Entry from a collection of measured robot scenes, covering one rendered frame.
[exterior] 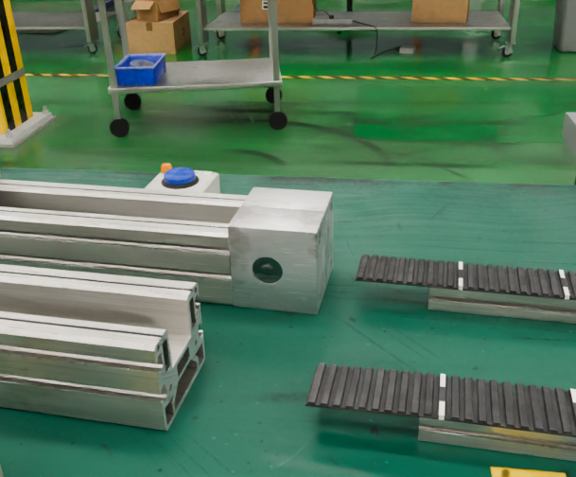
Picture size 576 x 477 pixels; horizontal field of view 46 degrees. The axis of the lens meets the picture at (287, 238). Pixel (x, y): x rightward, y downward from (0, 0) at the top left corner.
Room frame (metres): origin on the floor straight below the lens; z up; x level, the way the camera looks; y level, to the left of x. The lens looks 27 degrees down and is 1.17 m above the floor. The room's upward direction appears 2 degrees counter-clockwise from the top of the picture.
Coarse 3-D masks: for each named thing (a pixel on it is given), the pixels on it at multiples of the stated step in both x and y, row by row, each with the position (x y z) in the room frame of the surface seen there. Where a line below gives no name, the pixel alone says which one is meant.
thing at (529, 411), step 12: (516, 384) 0.43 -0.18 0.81; (516, 396) 0.42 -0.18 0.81; (528, 396) 0.42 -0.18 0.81; (516, 408) 0.40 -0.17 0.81; (528, 408) 0.40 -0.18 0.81; (540, 408) 0.40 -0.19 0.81; (516, 420) 0.39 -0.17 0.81; (528, 420) 0.39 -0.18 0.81; (540, 420) 0.39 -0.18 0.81; (540, 432) 0.38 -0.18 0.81
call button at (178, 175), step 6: (174, 168) 0.82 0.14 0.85; (180, 168) 0.82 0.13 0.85; (186, 168) 0.82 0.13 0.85; (168, 174) 0.80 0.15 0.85; (174, 174) 0.80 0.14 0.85; (180, 174) 0.80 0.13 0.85; (186, 174) 0.80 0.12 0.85; (192, 174) 0.80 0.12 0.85; (168, 180) 0.79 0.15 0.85; (174, 180) 0.79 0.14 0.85; (180, 180) 0.79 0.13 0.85; (186, 180) 0.79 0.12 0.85; (192, 180) 0.80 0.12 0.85
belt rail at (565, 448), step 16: (432, 432) 0.40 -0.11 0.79; (448, 432) 0.40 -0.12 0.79; (464, 432) 0.40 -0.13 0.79; (480, 432) 0.40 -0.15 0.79; (496, 432) 0.39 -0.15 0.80; (512, 432) 0.39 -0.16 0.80; (528, 432) 0.39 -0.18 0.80; (480, 448) 0.39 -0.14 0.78; (496, 448) 0.39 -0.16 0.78; (512, 448) 0.39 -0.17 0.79; (528, 448) 0.39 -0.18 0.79; (544, 448) 0.38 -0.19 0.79; (560, 448) 0.38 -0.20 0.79
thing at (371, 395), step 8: (368, 368) 0.46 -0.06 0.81; (368, 376) 0.45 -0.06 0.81; (376, 376) 0.45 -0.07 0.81; (384, 376) 0.45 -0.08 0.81; (360, 384) 0.44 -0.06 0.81; (368, 384) 0.44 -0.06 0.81; (376, 384) 0.44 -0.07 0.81; (384, 384) 0.44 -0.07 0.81; (360, 392) 0.43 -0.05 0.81; (368, 392) 0.43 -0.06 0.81; (376, 392) 0.43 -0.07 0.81; (360, 400) 0.42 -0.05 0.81; (368, 400) 0.42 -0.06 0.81; (376, 400) 0.42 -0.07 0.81; (360, 408) 0.41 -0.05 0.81; (368, 408) 0.41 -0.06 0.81; (376, 408) 0.41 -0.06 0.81
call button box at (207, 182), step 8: (160, 176) 0.83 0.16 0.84; (200, 176) 0.83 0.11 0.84; (208, 176) 0.83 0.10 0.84; (216, 176) 0.83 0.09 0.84; (152, 184) 0.81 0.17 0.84; (160, 184) 0.81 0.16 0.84; (168, 184) 0.80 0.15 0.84; (184, 184) 0.80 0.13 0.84; (192, 184) 0.80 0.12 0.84; (200, 184) 0.80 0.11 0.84; (208, 184) 0.80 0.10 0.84; (216, 184) 0.82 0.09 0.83; (208, 192) 0.79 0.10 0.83; (216, 192) 0.82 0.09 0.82
